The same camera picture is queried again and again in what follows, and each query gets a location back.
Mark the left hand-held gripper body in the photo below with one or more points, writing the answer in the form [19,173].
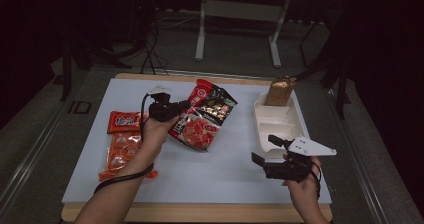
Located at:
[163,110]

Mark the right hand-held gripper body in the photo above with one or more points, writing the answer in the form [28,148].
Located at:
[290,170]

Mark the white divided tray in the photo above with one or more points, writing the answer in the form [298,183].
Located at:
[276,127]

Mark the red and black food packet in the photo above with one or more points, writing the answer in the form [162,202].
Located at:
[203,120]

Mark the gold foil packet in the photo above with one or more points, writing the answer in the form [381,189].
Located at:
[280,92]

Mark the orange snack packet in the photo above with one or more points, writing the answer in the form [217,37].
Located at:
[123,147]

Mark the person's left hand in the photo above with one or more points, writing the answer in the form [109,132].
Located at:
[155,132]

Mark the person's right hand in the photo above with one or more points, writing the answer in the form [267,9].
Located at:
[306,187]

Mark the pale blue table mat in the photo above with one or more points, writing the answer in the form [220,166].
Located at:
[213,174]

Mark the black stand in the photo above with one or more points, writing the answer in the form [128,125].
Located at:
[66,70]
[341,80]

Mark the metal floor rail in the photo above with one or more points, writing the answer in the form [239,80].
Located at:
[360,164]
[30,157]

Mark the black floor bracket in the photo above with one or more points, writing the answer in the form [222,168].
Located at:
[80,107]

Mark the white metal table frame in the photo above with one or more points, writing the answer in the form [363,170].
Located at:
[243,10]

